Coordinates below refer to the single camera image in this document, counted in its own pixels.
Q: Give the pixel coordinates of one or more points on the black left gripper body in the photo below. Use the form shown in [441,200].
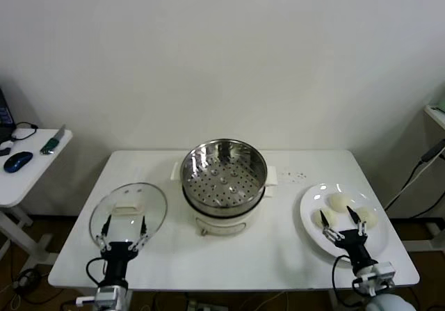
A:
[118,255]

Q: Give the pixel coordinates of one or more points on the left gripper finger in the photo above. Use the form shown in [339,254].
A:
[103,238]
[142,238]

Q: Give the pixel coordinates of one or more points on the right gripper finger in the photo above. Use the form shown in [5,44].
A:
[326,225]
[359,225]

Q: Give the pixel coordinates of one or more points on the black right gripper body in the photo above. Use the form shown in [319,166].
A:
[354,246]

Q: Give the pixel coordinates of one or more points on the white steamed baozi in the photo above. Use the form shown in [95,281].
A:
[369,217]
[338,201]
[332,217]

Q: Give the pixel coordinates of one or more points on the glass pot lid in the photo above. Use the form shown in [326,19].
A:
[153,203]

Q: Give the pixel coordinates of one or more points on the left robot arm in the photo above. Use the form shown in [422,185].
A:
[111,297]

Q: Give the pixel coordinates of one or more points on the stainless steel steamer basket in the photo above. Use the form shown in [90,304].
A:
[194,172]

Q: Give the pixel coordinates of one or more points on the white round plate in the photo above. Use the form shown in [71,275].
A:
[313,199]

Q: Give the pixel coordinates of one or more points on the white electric cooker pot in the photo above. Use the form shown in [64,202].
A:
[222,225]

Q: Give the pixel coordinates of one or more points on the white power strip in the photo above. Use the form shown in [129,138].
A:
[196,305]

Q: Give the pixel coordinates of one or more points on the white work table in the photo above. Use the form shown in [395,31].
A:
[243,262]

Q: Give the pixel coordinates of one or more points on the white side table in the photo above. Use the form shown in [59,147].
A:
[31,175]

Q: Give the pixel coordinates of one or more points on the blue computer mouse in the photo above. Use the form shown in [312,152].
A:
[17,161]

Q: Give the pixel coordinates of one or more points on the black white usb adapter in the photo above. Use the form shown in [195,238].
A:
[4,152]

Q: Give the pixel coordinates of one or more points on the black laptop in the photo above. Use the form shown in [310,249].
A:
[3,116]

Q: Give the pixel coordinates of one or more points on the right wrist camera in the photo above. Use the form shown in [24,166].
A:
[379,274]

